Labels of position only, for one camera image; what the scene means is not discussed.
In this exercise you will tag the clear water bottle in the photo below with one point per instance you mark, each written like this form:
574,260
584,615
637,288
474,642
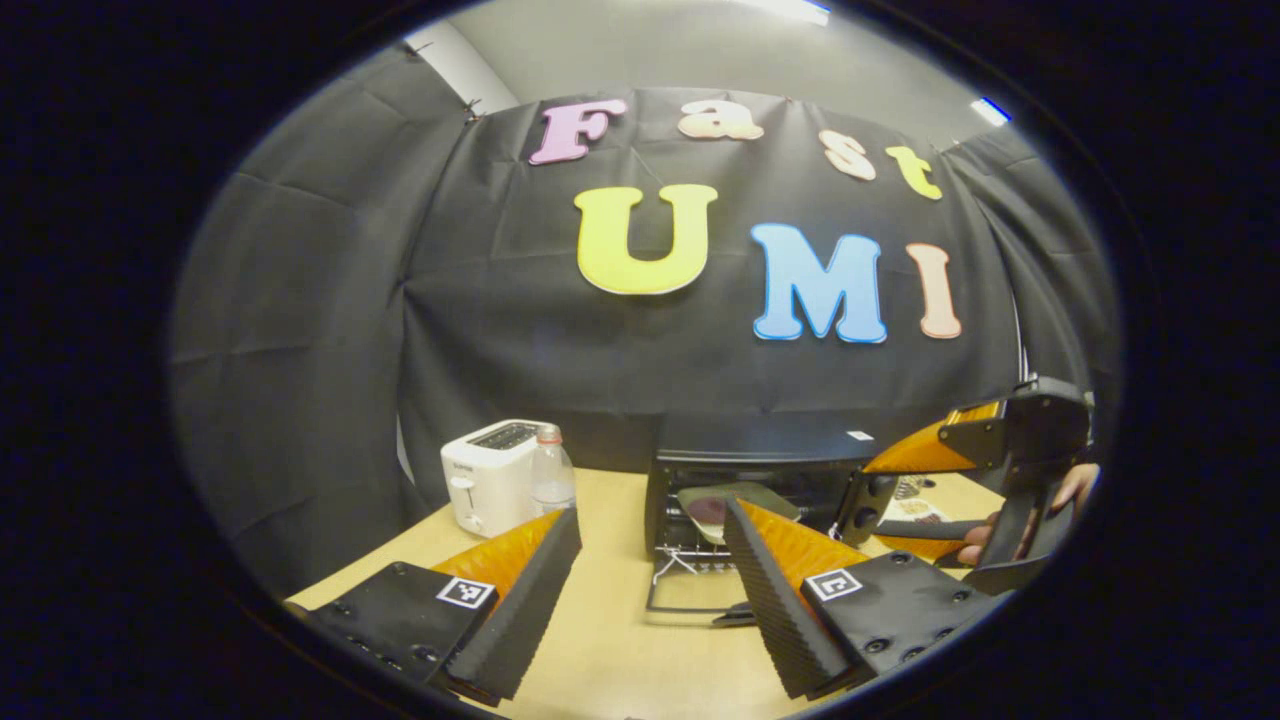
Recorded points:
553,480

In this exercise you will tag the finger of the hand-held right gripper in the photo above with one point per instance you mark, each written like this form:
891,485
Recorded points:
930,530
930,450

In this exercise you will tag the small ceiling light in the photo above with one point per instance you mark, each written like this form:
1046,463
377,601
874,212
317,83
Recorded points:
990,110

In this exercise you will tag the large ceiling light panel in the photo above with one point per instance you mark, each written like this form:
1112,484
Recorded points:
795,8

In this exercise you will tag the pink ham slice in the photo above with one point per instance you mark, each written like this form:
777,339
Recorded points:
708,512

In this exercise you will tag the black electric oven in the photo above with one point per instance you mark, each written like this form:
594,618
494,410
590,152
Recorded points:
760,440

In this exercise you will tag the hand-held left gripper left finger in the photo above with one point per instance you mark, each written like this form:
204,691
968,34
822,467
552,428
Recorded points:
530,610

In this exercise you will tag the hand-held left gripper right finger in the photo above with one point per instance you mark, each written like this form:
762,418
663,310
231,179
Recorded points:
775,610

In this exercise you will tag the white divided dish with beans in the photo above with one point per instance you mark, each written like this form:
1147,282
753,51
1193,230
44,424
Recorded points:
915,512

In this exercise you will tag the beige square plate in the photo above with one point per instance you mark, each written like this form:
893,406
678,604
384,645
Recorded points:
760,497

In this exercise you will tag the white toaster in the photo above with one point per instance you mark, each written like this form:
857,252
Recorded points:
485,480

